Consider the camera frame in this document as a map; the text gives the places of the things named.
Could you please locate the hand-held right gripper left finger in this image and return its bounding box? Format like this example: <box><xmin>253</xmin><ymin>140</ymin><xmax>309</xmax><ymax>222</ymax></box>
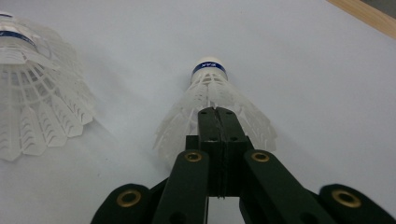
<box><xmin>151</xmin><ymin>106</ymin><xmax>223</xmax><ymax>224</ymax></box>

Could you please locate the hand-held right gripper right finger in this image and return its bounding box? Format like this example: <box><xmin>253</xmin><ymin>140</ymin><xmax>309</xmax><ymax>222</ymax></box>
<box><xmin>218</xmin><ymin>106</ymin><xmax>339</xmax><ymax>224</ymax></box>

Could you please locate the white plastic shuttlecock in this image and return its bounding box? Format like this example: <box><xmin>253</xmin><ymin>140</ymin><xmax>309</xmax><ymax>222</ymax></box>
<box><xmin>152</xmin><ymin>55</ymin><xmax>278</xmax><ymax>171</ymax></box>
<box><xmin>0</xmin><ymin>11</ymin><xmax>97</xmax><ymax>162</ymax></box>

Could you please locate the wooden table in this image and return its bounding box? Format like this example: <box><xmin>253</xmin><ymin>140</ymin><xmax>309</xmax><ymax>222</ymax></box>
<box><xmin>326</xmin><ymin>0</ymin><xmax>396</xmax><ymax>40</ymax></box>

